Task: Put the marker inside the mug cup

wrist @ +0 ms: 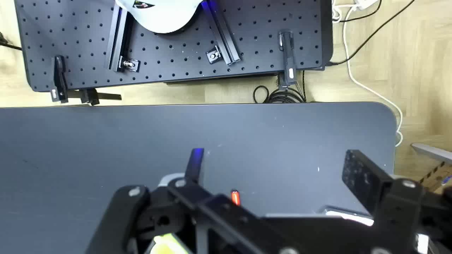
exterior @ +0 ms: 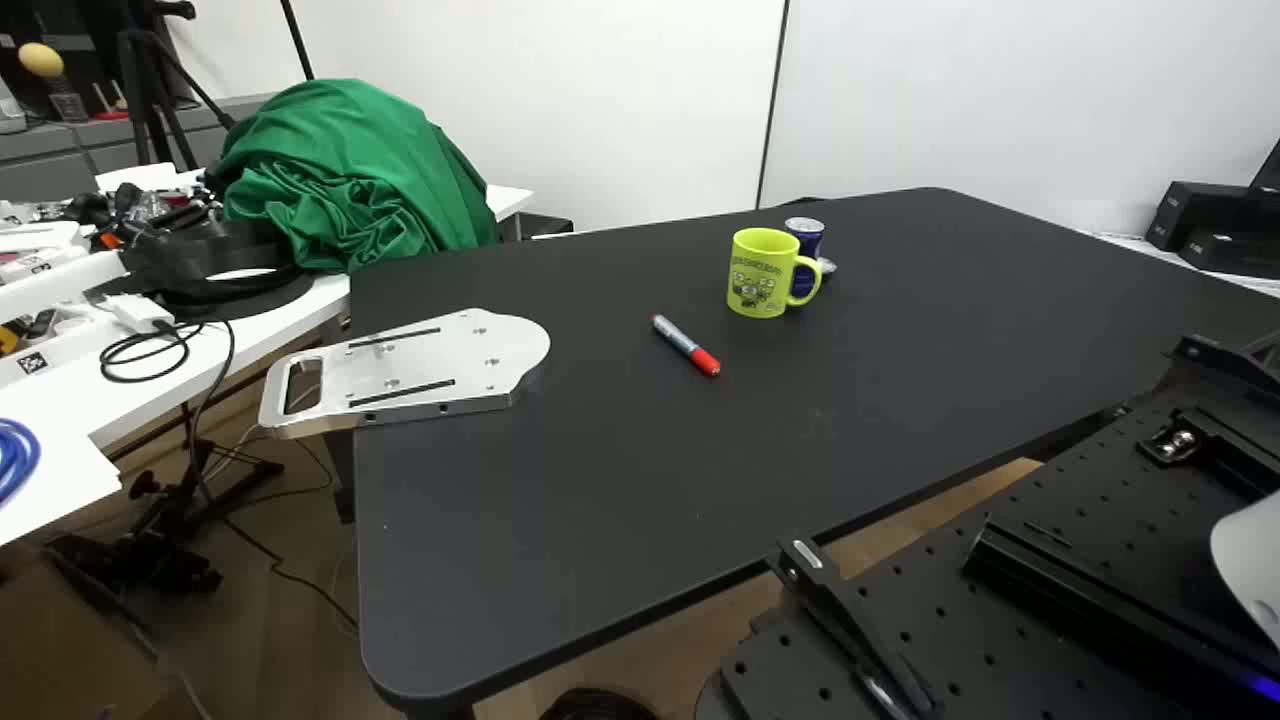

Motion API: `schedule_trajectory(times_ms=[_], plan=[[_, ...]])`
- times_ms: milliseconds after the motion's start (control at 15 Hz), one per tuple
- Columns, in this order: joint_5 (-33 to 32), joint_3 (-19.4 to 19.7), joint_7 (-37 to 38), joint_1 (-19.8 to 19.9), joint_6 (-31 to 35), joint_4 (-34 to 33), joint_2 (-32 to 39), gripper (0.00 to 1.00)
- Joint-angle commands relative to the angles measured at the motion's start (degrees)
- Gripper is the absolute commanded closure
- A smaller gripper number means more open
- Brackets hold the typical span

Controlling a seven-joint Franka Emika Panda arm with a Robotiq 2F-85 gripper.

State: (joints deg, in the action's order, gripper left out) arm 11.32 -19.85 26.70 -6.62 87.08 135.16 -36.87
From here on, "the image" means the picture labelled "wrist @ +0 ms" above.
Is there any yellow-green printed mug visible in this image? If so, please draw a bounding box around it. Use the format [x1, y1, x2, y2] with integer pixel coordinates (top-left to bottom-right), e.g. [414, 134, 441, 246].
[142, 233, 189, 254]

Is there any grey metal stand leg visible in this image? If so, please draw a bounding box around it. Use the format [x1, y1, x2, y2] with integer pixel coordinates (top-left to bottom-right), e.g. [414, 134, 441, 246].
[411, 143, 452, 164]

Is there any black rail with silver bracket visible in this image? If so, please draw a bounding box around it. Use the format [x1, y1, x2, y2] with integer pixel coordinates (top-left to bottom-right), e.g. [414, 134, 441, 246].
[107, 6, 142, 73]

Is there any white cable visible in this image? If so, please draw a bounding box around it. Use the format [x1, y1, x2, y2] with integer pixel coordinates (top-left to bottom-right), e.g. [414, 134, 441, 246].
[330, 0, 407, 148]

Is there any thin black floor cable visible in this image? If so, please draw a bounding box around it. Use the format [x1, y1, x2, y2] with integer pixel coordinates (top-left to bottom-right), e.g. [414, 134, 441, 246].
[326, 0, 417, 68]

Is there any black table clamp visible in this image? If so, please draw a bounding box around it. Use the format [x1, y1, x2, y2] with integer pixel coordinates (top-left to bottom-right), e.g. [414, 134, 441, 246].
[49, 55, 70, 104]
[76, 88, 123, 106]
[277, 30, 299, 89]

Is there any black perforated breadboard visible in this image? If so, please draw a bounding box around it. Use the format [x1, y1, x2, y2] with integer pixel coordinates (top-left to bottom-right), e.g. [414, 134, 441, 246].
[13, 0, 335, 93]

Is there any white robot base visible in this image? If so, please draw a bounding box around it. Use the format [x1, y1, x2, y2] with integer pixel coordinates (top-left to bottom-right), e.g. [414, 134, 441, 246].
[114, 0, 203, 35]

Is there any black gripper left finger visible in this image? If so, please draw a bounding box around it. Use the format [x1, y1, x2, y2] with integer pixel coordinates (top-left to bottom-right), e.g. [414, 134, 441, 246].
[83, 147, 302, 254]

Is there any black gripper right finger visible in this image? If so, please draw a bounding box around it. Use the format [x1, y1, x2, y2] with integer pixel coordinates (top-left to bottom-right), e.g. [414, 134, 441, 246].
[340, 148, 452, 254]

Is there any black rail with blue light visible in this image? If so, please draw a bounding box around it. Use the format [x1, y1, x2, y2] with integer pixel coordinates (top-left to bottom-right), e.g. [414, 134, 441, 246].
[200, 0, 243, 66]

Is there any coiled black cable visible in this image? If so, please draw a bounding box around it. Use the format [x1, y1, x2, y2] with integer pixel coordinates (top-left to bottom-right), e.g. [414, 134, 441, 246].
[251, 83, 308, 104]

